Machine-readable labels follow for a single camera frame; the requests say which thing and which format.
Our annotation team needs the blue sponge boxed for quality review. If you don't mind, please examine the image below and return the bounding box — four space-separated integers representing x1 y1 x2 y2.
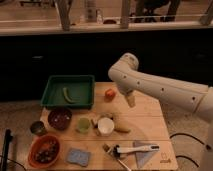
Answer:
66 148 91 167

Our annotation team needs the dark brown bowl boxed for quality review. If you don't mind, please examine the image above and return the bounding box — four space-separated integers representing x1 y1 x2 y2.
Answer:
48 108 72 131

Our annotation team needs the black cable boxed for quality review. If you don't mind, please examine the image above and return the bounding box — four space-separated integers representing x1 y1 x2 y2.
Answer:
169 132 208 169

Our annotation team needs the orange red apple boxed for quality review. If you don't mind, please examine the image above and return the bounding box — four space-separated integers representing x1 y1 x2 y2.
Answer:
105 89 116 100

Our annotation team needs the orange bowl with food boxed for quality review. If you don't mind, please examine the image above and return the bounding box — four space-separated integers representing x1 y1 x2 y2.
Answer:
28 134 60 169

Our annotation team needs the black stand at left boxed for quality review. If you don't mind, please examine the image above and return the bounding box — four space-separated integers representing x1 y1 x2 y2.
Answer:
0 129 13 171

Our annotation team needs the small dark metal cup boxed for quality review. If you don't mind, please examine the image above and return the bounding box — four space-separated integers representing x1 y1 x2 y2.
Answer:
30 121 47 136

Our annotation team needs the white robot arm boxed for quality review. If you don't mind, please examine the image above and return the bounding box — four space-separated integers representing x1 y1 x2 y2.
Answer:
108 53 213 171

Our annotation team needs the yellow banana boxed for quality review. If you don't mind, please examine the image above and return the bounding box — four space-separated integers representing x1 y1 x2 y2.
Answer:
114 118 130 133

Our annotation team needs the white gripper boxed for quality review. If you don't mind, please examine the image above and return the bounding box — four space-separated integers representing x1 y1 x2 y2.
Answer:
117 81 135 107

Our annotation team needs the small green cup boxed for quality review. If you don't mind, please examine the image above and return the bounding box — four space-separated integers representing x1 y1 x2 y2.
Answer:
76 118 90 133

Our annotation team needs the small brown block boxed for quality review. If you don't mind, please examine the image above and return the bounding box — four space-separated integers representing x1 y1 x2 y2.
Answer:
102 144 111 153

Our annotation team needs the grey triangular cloth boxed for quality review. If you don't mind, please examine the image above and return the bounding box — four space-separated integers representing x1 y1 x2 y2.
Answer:
133 141 160 169

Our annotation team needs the green plastic tray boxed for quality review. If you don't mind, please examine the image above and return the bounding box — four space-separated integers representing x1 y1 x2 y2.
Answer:
41 75 95 109

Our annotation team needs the green bean pod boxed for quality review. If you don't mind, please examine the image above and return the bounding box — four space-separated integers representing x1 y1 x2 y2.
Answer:
63 87 74 103

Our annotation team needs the white paper cup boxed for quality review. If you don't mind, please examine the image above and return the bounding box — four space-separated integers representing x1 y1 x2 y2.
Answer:
98 117 114 136

